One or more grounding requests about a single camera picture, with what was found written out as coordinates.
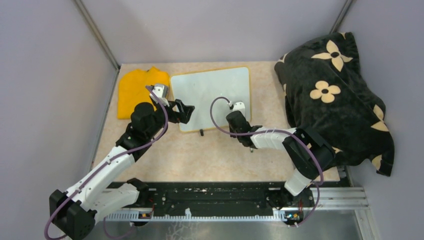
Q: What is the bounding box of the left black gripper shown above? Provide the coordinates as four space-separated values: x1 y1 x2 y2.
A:
147 98 195 139

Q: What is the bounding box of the whiteboard with yellow frame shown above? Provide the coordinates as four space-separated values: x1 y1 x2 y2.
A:
170 66 252 133

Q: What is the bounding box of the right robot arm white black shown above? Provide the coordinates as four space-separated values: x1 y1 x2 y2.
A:
226 110 336 206

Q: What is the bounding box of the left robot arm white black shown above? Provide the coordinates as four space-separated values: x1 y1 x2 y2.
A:
49 99 195 240

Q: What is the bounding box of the yellow folded sweatshirt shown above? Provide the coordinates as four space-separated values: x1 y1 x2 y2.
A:
116 66 170 120

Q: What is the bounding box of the black floral blanket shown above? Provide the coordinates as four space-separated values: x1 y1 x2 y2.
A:
274 32 395 177

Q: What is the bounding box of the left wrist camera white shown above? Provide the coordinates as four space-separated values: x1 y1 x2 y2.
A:
149 83 170 107

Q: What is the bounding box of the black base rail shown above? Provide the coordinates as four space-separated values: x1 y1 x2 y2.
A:
129 182 315 217

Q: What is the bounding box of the white slotted cable duct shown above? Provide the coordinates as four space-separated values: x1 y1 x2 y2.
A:
105 209 288 223

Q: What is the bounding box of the left metal corner post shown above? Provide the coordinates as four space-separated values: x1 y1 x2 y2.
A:
72 0 121 71

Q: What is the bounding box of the metal corner post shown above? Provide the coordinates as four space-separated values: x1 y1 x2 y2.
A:
72 0 121 71
329 0 356 34

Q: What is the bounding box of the right metal corner post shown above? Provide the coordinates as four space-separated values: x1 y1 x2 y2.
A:
329 0 356 34

